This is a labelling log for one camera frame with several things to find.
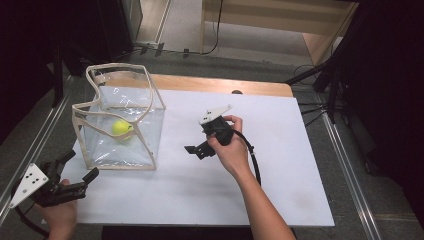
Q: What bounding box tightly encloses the transparent bag with beige trim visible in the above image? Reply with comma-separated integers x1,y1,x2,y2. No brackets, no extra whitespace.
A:
71,62,167,171

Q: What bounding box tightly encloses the person's left hand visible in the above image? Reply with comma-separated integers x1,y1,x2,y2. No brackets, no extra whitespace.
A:
33,178,78,240

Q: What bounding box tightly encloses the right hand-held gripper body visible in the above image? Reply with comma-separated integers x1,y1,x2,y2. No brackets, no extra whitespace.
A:
198,103,236,148

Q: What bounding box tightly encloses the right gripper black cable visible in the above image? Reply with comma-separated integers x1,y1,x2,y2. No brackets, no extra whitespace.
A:
233,129,263,187

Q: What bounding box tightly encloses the thin black hanging cable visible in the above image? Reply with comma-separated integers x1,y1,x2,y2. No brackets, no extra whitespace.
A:
199,0,224,56

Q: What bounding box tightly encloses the metal floor rail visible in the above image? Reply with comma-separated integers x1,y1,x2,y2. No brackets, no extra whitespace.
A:
0,94,73,228
320,111,383,240

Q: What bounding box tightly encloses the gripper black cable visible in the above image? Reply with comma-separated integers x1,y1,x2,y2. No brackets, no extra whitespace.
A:
10,186,49,239
233,129,263,187

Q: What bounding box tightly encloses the person's right hand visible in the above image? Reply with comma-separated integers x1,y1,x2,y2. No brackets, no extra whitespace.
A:
206,114,255,181

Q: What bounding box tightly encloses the light wooden cabinet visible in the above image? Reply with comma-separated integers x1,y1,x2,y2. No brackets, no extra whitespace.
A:
199,0,360,67

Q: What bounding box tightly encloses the black tripod stand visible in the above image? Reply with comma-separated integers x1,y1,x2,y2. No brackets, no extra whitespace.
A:
284,49,344,123

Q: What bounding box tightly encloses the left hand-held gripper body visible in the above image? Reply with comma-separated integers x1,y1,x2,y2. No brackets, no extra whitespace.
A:
8,160,88,209

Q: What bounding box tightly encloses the dark cabinet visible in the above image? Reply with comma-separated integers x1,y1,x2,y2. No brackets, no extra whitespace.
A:
63,0,144,68

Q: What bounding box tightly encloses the yellow tennis ball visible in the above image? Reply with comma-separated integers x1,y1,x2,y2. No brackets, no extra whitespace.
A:
111,119,135,141

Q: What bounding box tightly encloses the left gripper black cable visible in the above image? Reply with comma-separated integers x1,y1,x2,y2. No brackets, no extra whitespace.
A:
10,186,49,239

